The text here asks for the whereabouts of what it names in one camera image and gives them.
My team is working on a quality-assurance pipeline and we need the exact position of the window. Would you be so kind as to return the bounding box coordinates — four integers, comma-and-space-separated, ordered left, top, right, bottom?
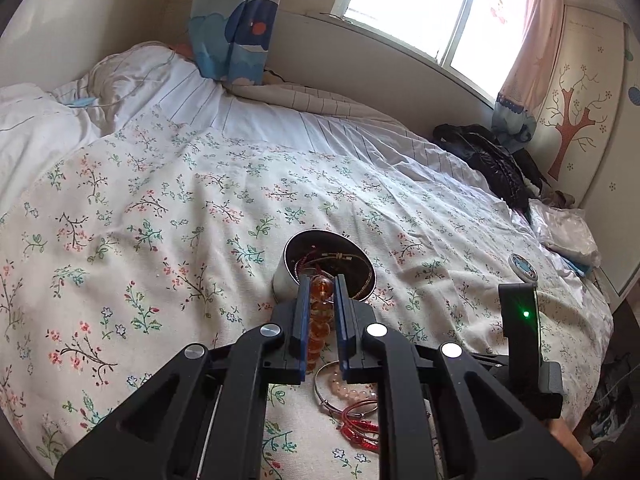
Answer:
330, 0, 532, 107

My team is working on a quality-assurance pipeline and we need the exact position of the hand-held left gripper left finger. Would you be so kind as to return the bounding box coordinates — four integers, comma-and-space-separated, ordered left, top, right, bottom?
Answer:
54, 275, 313, 480

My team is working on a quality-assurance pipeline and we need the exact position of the person's right hand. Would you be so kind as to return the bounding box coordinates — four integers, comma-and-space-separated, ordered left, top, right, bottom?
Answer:
546, 416, 604, 472

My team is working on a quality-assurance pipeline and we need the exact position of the round tin lid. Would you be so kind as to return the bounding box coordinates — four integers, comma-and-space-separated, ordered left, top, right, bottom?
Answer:
508, 254, 538, 279

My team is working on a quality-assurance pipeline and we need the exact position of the whale print curtain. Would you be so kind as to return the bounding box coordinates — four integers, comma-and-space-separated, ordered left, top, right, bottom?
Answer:
187, 0, 293, 85

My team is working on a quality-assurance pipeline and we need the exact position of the orange pillow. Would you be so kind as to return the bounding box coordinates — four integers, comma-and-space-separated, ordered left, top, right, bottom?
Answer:
167, 40, 198, 63

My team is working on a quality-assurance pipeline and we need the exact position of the round metal tin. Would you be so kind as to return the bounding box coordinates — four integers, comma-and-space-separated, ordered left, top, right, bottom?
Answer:
272, 230, 377, 307

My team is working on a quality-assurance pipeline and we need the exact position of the pink curtain blue hem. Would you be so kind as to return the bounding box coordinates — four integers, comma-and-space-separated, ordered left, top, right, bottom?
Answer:
491, 0, 565, 144

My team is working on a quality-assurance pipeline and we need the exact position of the black jacket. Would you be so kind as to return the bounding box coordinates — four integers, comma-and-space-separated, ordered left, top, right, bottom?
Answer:
432, 123, 543, 211

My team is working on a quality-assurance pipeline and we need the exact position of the clear plastic bag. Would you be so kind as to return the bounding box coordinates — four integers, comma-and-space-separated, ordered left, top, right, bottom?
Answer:
529, 199, 602, 267

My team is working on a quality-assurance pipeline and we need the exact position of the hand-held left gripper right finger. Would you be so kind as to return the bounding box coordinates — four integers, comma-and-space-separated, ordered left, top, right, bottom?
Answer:
334, 274, 583, 480

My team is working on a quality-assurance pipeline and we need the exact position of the wardrobe with tree sticker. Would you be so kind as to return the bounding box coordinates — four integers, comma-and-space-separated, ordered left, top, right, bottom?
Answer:
525, 2, 640, 302

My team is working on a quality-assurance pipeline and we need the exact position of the beige striped quilt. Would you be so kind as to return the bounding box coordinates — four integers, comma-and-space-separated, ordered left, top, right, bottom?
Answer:
225, 82, 397, 127

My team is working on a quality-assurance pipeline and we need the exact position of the amber bead bracelet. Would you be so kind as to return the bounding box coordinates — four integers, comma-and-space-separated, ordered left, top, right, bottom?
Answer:
306, 270, 334, 376

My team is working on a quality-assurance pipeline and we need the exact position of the red string bracelet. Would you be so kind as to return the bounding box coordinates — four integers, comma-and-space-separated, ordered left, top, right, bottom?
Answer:
337, 400, 382, 454

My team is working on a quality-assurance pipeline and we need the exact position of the floral blanket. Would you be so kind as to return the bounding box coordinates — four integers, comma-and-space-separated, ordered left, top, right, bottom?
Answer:
0, 110, 614, 480

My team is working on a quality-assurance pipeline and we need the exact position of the pink bead bracelet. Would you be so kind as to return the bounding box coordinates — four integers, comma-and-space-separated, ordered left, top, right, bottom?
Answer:
327, 372, 381, 403

